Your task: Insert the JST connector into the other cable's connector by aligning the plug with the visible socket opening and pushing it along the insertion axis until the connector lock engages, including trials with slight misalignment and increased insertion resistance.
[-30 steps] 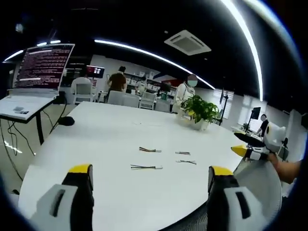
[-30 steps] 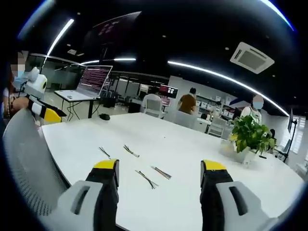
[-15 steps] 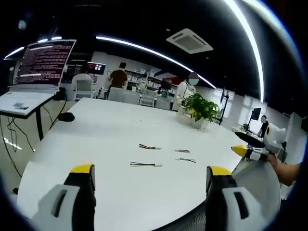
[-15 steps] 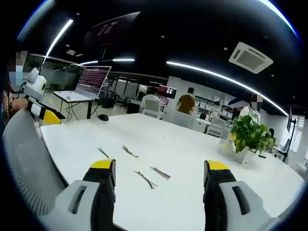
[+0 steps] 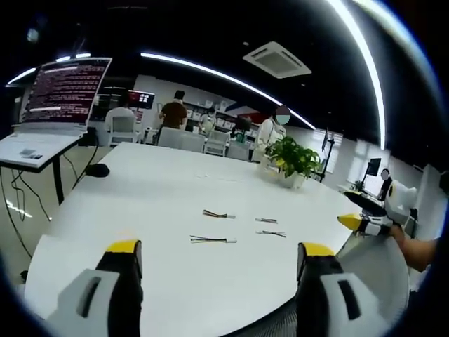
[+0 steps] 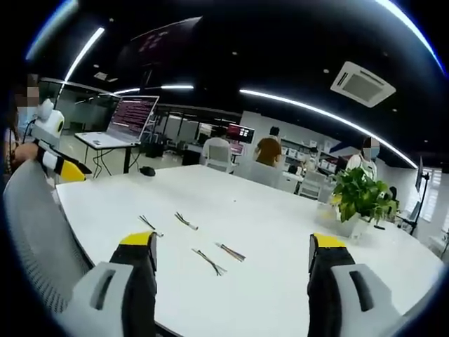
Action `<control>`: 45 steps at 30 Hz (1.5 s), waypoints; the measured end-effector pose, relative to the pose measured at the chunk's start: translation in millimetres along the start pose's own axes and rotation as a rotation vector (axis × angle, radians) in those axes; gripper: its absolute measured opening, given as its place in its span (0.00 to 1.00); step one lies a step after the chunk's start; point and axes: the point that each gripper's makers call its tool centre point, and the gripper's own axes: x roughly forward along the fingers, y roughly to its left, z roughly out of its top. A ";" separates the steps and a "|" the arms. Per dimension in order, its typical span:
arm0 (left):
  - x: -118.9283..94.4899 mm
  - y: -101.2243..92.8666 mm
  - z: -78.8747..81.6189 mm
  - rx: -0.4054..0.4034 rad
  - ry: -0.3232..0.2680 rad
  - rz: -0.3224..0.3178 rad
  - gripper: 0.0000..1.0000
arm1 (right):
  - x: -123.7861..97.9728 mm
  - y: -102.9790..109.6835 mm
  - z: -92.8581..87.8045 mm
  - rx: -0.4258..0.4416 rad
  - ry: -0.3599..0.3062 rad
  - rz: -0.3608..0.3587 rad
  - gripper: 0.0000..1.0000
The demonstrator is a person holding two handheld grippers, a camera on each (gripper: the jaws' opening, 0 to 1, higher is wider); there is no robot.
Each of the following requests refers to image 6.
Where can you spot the grey mesh office chair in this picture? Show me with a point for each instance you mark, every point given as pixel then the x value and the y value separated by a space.
pixel 38 224

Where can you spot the small white laptop desk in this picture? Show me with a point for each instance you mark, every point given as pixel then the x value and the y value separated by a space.
pixel 105 149

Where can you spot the person's upper body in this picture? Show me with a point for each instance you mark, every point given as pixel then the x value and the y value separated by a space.
pixel 24 121

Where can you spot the green potted plant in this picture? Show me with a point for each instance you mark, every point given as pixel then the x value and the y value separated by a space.
pixel 361 193

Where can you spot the ceiling air conditioner vent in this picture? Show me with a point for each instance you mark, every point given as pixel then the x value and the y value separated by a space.
pixel 363 84

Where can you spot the white plant pot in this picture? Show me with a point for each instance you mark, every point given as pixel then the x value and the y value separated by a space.
pixel 352 226

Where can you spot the long ceiling light strip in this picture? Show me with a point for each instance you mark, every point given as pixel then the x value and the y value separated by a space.
pixel 315 110

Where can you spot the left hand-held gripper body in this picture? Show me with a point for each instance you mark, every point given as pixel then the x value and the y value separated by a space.
pixel 47 124

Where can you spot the black computer mouse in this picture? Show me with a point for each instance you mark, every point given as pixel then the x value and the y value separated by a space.
pixel 147 171

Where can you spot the shelf of white bins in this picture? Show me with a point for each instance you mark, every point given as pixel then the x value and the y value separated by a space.
pixel 308 154

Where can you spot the short ceiling light strip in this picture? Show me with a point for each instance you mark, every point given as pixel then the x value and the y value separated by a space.
pixel 84 52

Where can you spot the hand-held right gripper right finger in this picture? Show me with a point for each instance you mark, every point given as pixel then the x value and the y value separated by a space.
pixel 329 281

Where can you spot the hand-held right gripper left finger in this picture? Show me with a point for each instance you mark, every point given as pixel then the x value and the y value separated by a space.
pixel 138 281

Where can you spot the open silver laptop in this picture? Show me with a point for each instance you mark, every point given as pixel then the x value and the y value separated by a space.
pixel 129 117

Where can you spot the red lit monitor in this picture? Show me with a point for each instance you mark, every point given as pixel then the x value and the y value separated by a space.
pixel 240 133

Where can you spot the white office chair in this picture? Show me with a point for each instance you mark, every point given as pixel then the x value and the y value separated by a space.
pixel 219 156
pixel 312 184
pixel 257 175

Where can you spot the black stand with screen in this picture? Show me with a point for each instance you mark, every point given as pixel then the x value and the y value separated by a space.
pixel 421 182

